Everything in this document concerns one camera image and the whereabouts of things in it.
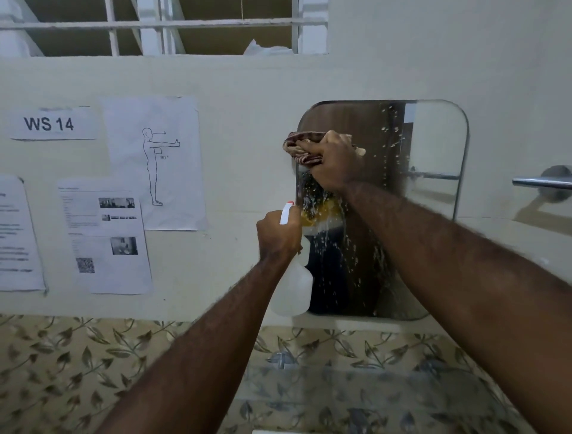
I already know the person's right forearm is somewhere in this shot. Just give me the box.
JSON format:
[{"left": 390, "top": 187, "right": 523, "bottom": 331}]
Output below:
[{"left": 341, "top": 177, "right": 572, "bottom": 434}]

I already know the metal towel bar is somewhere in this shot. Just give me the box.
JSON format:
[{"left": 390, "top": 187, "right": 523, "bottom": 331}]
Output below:
[{"left": 512, "top": 165, "right": 572, "bottom": 204}]

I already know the striped brown cleaning cloth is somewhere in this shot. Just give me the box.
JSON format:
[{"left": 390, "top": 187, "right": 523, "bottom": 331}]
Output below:
[{"left": 282, "top": 131, "right": 366, "bottom": 167}]

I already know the paper sheet with photos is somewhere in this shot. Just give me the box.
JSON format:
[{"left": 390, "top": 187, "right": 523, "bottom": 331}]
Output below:
[{"left": 57, "top": 178, "right": 153, "bottom": 295}]

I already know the person's left hand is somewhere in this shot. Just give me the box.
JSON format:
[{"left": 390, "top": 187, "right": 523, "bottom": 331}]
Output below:
[{"left": 256, "top": 207, "right": 304, "bottom": 264}]

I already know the person's right hand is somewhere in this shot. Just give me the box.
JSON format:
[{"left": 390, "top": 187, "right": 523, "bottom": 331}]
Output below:
[{"left": 295, "top": 130, "right": 368, "bottom": 193}]

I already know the rounded wall mirror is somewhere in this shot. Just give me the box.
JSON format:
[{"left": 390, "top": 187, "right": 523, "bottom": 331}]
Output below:
[{"left": 294, "top": 100, "right": 470, "bottom": 321}]

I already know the white plastic bag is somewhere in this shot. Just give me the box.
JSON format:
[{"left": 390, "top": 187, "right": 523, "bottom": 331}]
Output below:
[{"left": 243, "top": 39, "right": 293, "bottom": 56}]

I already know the person's left forearm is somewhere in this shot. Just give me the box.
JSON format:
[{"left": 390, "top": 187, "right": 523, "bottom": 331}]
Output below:
[{"left": 96, "top": 252, "right": 299, "bottom": 434}]

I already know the white paper label sign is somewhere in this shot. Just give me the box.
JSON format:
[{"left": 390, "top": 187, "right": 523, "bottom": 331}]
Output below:
[{"left": 7, "top": 106, "right": 100, "bottom": 141}]

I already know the white window grille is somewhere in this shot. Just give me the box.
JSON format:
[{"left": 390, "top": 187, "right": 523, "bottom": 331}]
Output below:
[{"left": 0, "top": 0, "right": 329, "bottom": 57}]

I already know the paper sheet with body diagram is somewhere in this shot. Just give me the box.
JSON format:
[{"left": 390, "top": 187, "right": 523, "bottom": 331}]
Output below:
[{"left": 99, "top": 96, "right": 209, "bottom": 232}]

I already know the white plastic spray bottle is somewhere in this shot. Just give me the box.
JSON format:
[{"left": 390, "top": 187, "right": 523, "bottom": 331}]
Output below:
[{"left": 269, "top": 201, "right": 314, "bottom": 318}]

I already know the paper sheet with text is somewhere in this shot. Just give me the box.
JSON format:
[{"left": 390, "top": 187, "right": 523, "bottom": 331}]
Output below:
[{"left": 0, "top": 174, "right": 47, "bottom": 293}]

